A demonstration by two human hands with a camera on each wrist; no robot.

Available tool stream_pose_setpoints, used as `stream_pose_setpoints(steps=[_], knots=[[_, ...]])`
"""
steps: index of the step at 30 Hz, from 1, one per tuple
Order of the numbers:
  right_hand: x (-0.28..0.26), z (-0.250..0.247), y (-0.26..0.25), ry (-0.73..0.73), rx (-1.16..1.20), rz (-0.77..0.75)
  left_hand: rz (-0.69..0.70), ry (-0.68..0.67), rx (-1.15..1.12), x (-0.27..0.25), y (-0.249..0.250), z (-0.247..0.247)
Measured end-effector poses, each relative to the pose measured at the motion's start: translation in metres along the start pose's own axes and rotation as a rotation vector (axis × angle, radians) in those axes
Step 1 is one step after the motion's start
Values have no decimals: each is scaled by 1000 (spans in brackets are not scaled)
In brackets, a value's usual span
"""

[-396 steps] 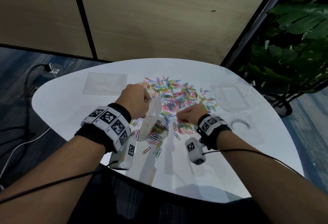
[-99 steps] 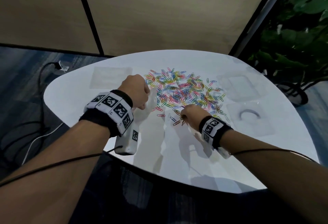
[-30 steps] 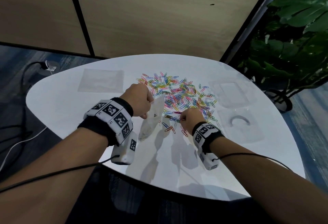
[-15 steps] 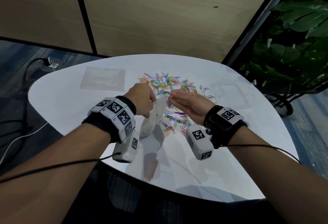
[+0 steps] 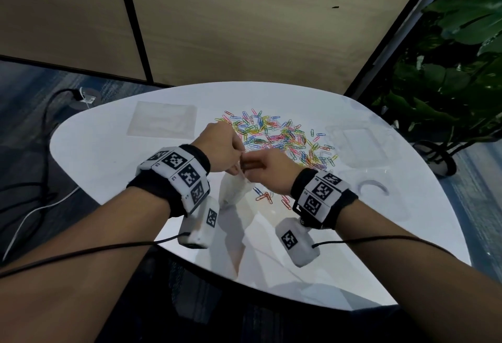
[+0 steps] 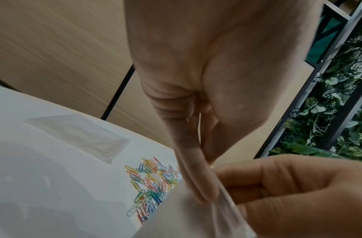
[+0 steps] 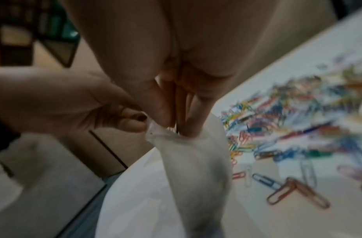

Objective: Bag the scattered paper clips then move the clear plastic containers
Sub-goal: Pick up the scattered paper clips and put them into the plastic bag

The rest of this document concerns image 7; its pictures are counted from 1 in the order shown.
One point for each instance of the person's right hand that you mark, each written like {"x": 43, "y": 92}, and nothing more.
{"x": 184, "y": 46}

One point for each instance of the person's left hand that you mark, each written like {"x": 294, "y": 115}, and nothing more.
{"x": 57, "y": 102}

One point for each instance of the pile of coloured paper clips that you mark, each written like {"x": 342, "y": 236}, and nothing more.
{"x": 292, "y": 116}

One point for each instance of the clear plastic bag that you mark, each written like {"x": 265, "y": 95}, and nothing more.
{"x": 198, "y": 181}

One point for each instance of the black metal shelf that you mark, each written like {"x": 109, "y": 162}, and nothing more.
{"x": 28, "y": 28}

